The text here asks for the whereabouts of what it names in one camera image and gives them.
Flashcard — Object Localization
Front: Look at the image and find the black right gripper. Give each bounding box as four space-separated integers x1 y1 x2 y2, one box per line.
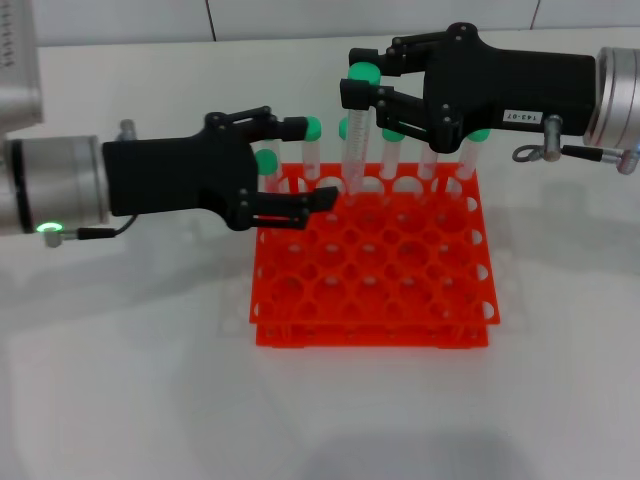
339 22 600 154

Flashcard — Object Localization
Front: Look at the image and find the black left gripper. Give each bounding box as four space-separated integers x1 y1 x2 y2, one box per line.
102 105 341 233

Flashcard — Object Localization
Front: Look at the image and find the orange plastic test tube rack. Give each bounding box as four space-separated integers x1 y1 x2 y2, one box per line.
248 162 501 350

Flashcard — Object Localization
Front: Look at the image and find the grey metal right gripper plug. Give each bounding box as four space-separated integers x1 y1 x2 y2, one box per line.
543 114 563 163

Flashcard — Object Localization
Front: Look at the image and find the dark left arm cable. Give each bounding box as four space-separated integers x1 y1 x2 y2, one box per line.
43 214 139 248

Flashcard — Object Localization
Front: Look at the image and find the dark arm cable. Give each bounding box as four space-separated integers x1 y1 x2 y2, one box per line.
511 143 640 175
43 214 139 248

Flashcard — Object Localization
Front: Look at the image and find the dark right arm cable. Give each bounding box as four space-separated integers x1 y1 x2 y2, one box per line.
511 143 640 175

